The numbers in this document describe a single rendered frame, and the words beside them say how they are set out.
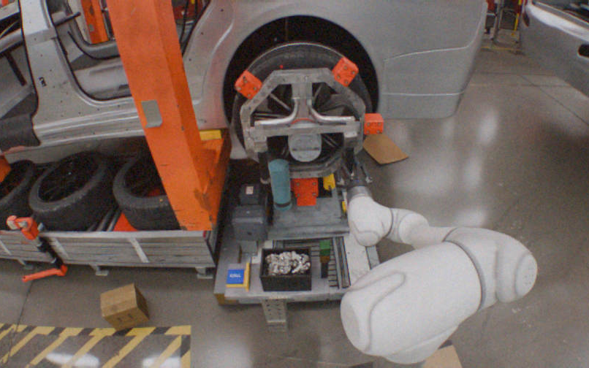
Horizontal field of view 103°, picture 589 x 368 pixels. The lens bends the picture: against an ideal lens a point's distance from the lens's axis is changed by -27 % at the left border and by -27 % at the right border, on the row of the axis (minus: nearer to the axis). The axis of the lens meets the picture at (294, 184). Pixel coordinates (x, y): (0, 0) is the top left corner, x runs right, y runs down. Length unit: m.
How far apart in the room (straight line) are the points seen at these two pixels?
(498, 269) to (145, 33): 1.07
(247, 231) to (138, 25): 1.14
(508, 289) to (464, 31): 1.42
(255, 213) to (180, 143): 0.66
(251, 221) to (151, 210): 0.55
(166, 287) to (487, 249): 1.81
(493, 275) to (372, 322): 0.20
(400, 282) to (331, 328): 1.31
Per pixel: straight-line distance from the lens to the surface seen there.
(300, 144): 1.30
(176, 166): 1.28
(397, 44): 1.63
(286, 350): 1.70
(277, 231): 1.91
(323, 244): 1.20
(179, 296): 1.98
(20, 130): 2.44
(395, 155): 2.81
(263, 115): 1.52
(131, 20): 1.09
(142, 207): 1.81
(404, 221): 1.05
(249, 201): 1.78
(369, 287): 0.46
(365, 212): 1.01
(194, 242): 1.74
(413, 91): 1.75
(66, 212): 2.19
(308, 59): 1.39
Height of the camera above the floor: 1.60
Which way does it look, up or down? 40 degrees down
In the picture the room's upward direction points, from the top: 4 degrees counter-clockwise
